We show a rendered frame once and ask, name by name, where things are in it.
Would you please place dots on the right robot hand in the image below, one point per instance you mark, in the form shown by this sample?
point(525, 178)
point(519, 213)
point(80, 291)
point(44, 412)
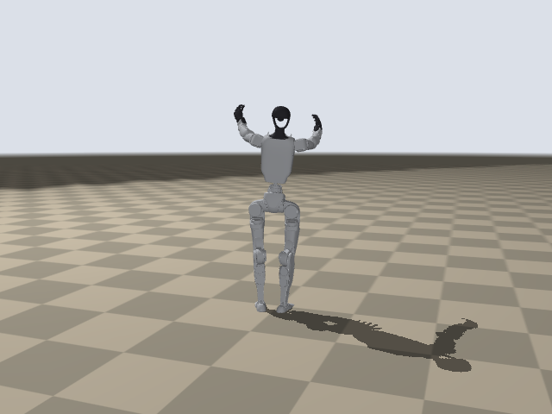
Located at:
point(318, 123)

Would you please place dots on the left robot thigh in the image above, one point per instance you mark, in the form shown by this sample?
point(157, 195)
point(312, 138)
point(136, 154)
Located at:
point(257, 223)

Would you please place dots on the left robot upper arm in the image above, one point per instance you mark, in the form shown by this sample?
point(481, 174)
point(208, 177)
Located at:
point(254, 139)

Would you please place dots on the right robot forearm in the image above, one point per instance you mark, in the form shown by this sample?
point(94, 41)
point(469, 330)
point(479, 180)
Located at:
point(316, 136)

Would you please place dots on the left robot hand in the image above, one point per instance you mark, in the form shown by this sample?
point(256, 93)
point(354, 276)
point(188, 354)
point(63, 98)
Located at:
point(238, 113)

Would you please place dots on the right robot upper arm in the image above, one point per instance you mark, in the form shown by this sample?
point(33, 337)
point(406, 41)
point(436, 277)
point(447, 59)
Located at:
point(303, 144)

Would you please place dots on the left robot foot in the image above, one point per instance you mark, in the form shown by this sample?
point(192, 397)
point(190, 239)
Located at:
point(260, 307)

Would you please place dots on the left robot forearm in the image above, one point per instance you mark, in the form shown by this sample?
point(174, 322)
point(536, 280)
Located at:
point(242, 127)

